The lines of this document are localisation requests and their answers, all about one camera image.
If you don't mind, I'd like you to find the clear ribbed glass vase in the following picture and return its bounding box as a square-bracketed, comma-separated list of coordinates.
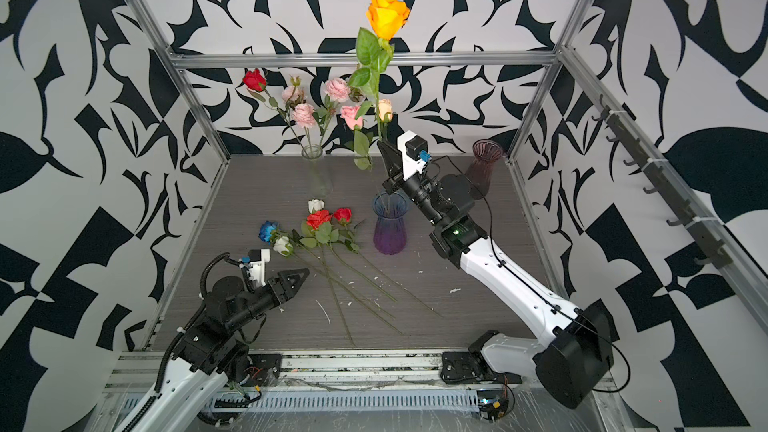
[301, 145, 333, 198]

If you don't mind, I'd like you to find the wall hook rail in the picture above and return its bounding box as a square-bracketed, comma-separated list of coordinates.
[594, 96, 733, 269]

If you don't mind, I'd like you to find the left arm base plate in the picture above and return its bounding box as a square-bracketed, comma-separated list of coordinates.
[239, 353, 283, 387]

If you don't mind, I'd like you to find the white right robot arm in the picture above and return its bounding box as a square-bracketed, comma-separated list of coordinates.
[378, 132, 620, 409]

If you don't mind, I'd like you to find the pink carnation spray stem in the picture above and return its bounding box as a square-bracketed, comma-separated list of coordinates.
[281, 76, 319, 157]

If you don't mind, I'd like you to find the blue purple glass vase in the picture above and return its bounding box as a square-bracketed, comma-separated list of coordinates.
[372, 192, 409, 255]

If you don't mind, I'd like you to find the pink peony stem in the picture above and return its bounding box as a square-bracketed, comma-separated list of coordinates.
[315, 77, 366, 146]

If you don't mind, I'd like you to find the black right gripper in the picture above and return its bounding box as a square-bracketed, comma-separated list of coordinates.
[385, 141, 451, 231]

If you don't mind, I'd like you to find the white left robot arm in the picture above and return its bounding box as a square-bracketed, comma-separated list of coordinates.
[116, 252, 310, 431]

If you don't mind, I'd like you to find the blue artificial rose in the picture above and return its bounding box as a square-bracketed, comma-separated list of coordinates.
[258, 220, 402, 334]

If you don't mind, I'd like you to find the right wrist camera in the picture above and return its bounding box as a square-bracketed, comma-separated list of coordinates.
[397, 131, 431, 181]

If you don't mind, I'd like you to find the light pink artificial rose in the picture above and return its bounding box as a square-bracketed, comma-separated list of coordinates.
[340, 105, 384, 196]

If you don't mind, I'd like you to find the dark red glass vase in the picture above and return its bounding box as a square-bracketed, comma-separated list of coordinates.
[465, 139, 504, 200]

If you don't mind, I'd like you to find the white cable duct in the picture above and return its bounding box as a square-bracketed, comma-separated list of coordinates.
[203, 389, 480, 413]

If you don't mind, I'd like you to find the orange artificial rose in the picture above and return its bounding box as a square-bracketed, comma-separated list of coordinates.
[347, 0, 410, 144]

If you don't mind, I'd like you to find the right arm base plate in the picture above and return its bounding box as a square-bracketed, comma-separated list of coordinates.
[440, 351, 522, 385]

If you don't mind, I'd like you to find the peach artificial rose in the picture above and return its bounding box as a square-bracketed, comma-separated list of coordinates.
[376, 99, 394, 142]

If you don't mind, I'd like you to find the red artificial rose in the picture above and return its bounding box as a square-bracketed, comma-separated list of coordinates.
[328, 207, 441, 317]
[306, 209, 356, 346]
[242, 68, 312, 148]

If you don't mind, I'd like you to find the aluminium front rail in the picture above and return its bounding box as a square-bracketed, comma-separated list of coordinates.
[101, 346, 616, 394]

